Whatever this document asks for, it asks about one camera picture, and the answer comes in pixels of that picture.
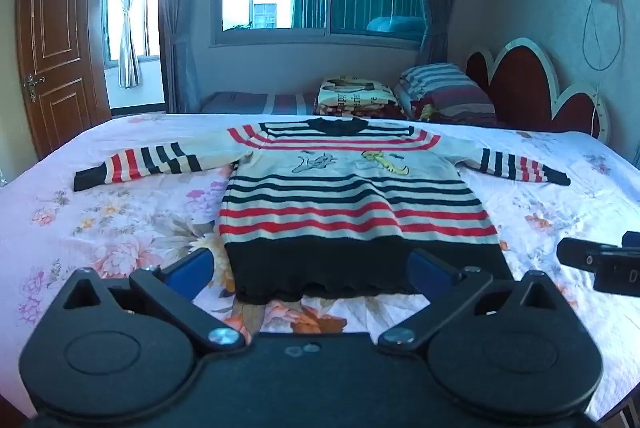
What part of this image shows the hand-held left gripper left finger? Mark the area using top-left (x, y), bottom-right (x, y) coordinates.
top-left (62, 248), bottom-right (248, 354)

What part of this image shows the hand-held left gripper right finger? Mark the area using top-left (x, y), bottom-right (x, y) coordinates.
top-left (377, 248), bottom-right (567, 354)

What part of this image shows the striped pillow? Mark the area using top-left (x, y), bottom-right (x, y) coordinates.
top-left (397, 63), bottom-right (497, 116)

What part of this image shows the red printed pillow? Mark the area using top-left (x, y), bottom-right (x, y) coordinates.
top-left (417, 97), bottom-right (498, 125)

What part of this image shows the floral bed sheet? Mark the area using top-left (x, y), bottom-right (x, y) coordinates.
top-left (0, 111), bottom-right (640, 424)

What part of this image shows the striped knit sweater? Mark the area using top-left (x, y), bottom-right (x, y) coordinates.
top-left (73, 117), bottom-right (572, 305)

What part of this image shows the white sheer curtain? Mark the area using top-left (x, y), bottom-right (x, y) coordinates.
top-left (118, 0), bottom-right (142, 89)

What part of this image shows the folded printed blanket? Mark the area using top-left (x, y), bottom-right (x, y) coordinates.
top-left (313, 77), bottom-right (410, 119)

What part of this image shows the striped mattress cover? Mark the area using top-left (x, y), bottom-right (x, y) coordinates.
top-left (200, 91), bottom-right (321, 115)

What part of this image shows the metal door handle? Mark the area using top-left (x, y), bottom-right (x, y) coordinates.
top-left (22, 74), bottom-right (47, 102)

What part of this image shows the red scalloped headboard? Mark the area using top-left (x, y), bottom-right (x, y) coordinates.
top-left (465, 37), bottom-right (612, 145)

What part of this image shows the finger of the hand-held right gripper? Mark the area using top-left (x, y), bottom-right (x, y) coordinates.
top-left (556, 237), bottom-right (608, 270)

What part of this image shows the brown wooden door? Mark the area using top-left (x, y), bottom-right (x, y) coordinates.
top-left (16, 0), bottom-right (113, 160)

